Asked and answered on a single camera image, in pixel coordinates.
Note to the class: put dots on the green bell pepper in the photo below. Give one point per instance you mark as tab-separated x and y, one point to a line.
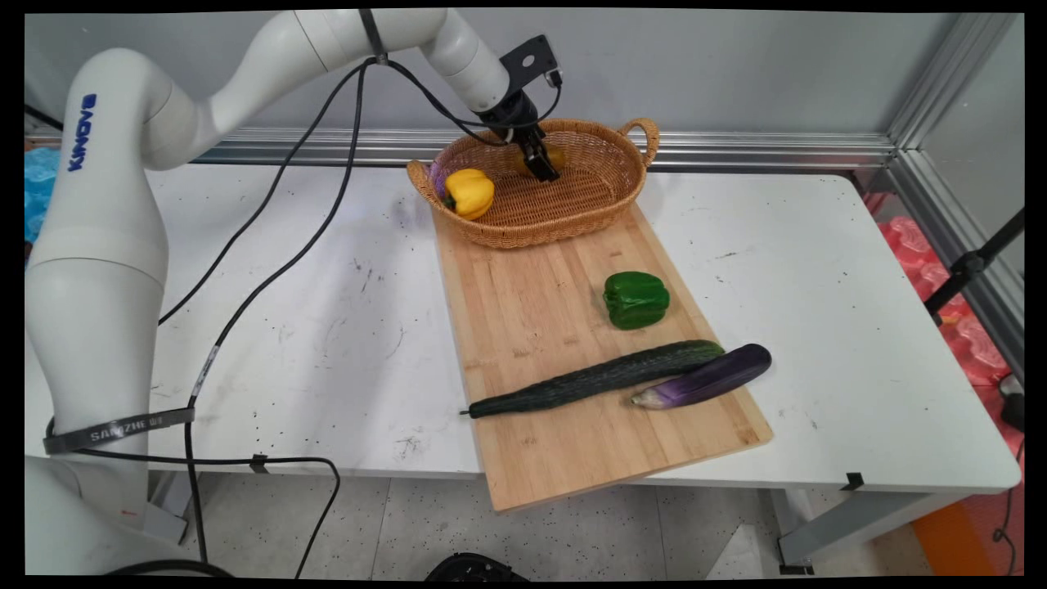
636	300

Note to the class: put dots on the red foam floor mat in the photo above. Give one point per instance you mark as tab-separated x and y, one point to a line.
973	343

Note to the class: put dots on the purple eggplant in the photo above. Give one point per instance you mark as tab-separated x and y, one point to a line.
712	378

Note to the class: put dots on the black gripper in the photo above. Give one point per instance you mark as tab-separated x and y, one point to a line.
511	116

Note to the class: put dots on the aluminium frame side rail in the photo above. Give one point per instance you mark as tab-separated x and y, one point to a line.
957	237

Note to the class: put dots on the woven wicker basket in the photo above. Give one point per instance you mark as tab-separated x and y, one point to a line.
564	209

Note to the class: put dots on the aluminium frame corner post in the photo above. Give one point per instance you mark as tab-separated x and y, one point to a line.
949	78

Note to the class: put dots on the horizontal aluminium frame rail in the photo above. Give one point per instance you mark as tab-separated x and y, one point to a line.
736	151

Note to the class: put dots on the black table edge clip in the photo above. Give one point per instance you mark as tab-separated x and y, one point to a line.
259	463
853	481

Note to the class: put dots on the yellow bell pepper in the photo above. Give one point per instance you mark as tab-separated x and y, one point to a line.
470	194

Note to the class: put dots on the grey table leg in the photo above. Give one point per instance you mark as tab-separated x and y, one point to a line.
173	503
859	523

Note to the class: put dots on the black round floor object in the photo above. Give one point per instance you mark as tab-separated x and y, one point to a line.
474	568

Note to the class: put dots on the black tripod stand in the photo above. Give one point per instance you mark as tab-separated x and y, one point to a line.
969	266

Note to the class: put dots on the long dark green cucumber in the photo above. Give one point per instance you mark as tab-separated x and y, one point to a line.
589	380

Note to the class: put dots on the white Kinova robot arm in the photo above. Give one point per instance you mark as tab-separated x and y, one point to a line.
106	204

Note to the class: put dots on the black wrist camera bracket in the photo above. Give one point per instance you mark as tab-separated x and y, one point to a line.
536	69

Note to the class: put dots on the bamboo cutting board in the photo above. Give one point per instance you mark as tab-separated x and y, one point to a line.
532	327

